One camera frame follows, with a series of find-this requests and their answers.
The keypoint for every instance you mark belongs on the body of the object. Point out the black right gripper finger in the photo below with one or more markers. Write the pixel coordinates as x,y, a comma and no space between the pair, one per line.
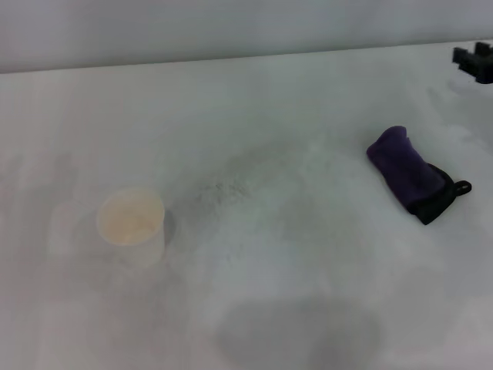
481,69
485,49

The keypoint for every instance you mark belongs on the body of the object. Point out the purple rag with black trim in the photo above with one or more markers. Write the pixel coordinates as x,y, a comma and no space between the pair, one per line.
404,169

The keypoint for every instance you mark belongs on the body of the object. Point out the white paper cup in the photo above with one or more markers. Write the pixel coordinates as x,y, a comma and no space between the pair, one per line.
129,217

